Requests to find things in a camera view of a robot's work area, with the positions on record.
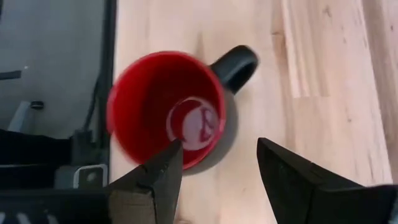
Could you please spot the red mug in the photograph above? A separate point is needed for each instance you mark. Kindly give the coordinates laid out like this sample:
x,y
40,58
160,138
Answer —
x,y
149,102

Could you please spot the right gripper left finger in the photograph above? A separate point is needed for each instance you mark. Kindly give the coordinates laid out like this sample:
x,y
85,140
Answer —
x,y
161,180

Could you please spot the black table frame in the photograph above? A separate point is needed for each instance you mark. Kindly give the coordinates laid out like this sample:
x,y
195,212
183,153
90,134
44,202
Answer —
x,y
110,46

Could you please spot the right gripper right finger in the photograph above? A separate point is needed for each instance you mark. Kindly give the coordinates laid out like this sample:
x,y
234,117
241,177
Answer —
x,y
286,180

